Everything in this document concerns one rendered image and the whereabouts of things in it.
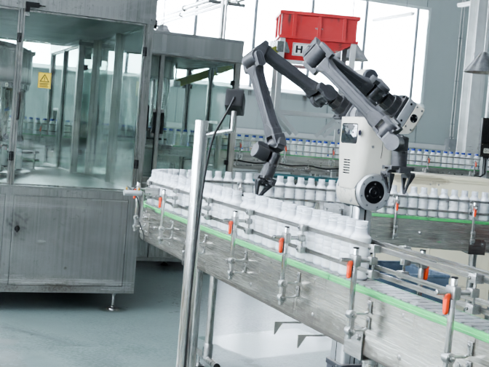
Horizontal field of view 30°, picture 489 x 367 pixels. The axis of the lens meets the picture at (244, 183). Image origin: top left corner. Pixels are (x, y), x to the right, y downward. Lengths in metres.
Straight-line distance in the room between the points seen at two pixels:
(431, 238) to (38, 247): 2.83
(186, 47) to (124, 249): 2.70
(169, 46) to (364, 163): 5.15
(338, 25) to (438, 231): 5.33
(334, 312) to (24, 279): 4.28
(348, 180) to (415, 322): 1.70
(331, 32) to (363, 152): 6.57
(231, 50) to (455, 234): 4.19
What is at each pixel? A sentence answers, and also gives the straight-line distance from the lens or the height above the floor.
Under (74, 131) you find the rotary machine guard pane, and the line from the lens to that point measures 6.66.
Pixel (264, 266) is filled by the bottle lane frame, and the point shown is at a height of 0.94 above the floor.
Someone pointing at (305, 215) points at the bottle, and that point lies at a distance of 2.92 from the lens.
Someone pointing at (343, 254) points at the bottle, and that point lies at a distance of 2.66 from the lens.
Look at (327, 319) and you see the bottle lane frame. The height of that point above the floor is 0.87.
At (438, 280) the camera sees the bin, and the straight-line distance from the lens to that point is 3.29.
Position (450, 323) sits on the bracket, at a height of 1.01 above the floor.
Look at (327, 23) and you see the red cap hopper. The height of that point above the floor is 2.69.
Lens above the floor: 1.38
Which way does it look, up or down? 3 degrees down
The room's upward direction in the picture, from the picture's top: 5 degrees clockwise
